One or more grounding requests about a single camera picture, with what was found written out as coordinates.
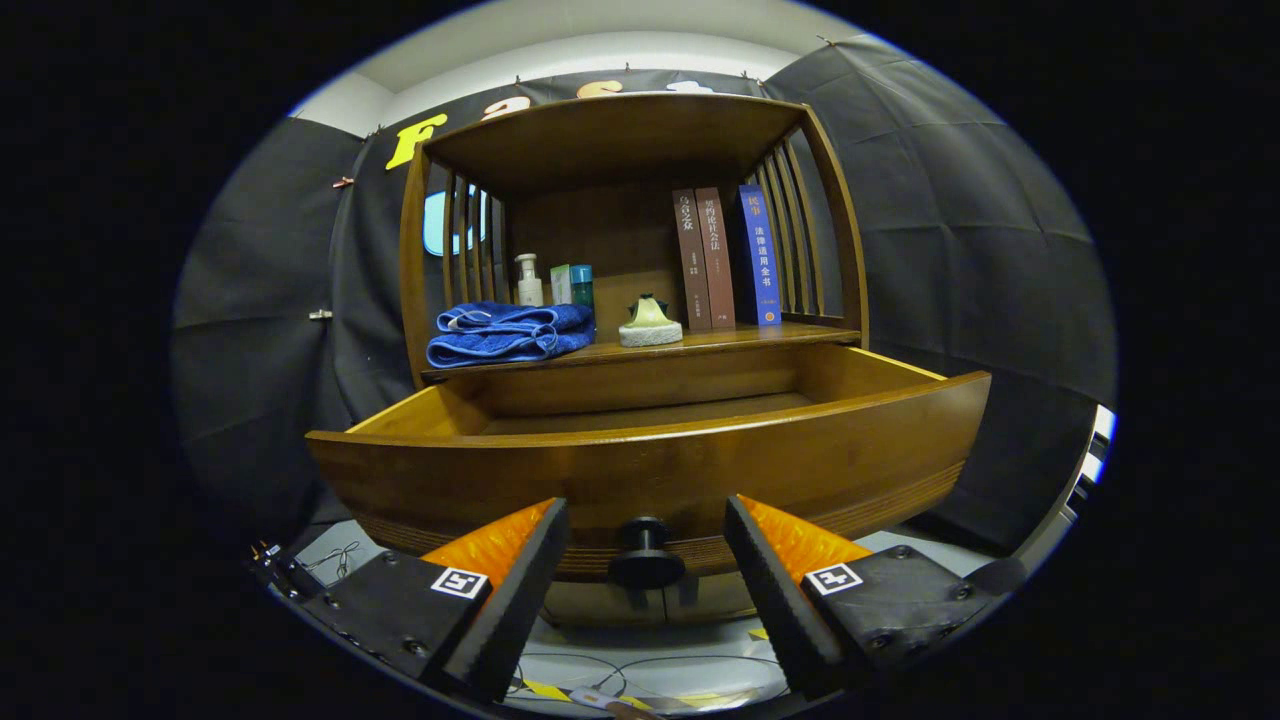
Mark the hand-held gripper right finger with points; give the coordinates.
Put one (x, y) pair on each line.
(775, 590)

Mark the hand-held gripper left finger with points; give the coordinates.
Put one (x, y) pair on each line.
(520, 590)

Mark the black drawer knob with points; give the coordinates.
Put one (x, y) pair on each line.
(646, 555)

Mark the wooden drawer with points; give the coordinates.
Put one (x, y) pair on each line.
(700, 470)

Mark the pale green scrubbing brush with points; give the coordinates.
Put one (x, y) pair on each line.
(650, 330)

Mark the wooden cabinet door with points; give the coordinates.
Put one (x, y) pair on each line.
(590, 603)
(715, 598)

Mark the wooden countertop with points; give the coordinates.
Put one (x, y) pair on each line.
(740, 338)

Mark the wooden cabinet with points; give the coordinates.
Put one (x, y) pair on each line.
(600, 140)

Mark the folded blue towel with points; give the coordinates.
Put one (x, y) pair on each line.
(500, 335)

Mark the white pump bottle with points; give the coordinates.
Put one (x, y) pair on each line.
(529, 290)

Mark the green white tube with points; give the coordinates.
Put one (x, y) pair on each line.
(560, 288)

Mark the teal bottle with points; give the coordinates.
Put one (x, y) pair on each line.
(582, 288)

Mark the blue book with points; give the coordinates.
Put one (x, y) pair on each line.
(762, 260)

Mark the reddish brown book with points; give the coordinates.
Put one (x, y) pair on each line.
(718, 260)

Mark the dark brown book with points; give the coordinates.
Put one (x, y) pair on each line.
(690, 260)

